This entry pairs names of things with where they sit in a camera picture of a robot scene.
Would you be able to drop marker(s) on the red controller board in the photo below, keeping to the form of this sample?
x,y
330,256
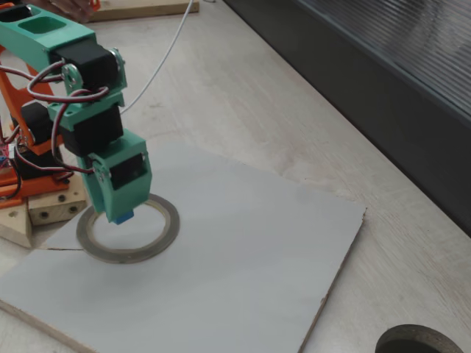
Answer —
x,y
7,156

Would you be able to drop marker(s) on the grey-topped chipboard panel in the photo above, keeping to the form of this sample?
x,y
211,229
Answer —
x,y
239,257

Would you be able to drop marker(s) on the wooden base block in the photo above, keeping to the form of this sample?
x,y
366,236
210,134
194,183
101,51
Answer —
x,y
55,211

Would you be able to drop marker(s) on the green gripper, black servo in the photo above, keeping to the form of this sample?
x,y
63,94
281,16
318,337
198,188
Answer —
x,y
126,173

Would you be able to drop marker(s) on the orange controller board mount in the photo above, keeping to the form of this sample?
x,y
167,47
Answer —
x,y
7,191

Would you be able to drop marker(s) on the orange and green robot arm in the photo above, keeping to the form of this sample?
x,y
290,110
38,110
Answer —
x,y
55,40

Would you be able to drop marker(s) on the flat wooden plank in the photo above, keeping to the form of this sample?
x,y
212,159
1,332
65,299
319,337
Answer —
x,y
147,9

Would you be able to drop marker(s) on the blue cube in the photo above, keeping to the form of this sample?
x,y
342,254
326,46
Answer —
x,y
125,218

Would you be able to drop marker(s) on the person's hand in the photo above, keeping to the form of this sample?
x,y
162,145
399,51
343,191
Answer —
x,y
73,7

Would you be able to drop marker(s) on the fluted glass desk partition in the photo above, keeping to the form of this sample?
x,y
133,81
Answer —
x,y
368,92

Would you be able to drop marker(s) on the light wooden beam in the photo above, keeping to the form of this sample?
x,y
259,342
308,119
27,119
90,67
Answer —
x,y
14,228

